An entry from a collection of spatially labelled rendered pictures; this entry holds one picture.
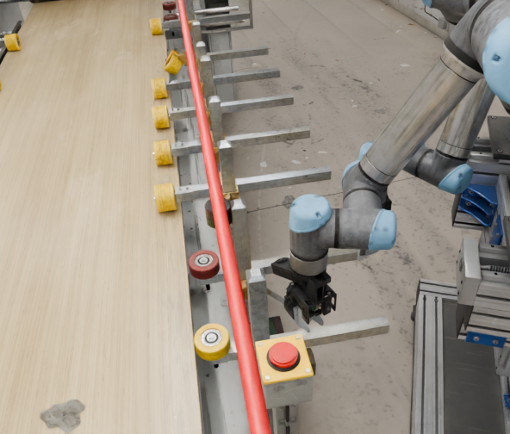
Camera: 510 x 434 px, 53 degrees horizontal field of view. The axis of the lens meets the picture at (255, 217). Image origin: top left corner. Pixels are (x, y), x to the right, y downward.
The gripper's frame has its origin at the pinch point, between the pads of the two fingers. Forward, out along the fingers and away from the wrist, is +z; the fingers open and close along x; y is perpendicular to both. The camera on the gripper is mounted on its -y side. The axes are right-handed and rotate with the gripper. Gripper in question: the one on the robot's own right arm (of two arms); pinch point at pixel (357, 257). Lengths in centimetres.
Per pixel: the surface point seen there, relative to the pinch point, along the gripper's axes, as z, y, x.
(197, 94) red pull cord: -82, -39, -58
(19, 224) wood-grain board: -8, -94, 28
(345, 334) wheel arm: -2.7, -11.9, -26.5
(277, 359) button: -41, -33, -56
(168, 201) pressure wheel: -13, -50, 21
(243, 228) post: -21.8, -31.4, -5.7
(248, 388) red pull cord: -82, -39, -85
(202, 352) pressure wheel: -8, -45, -28
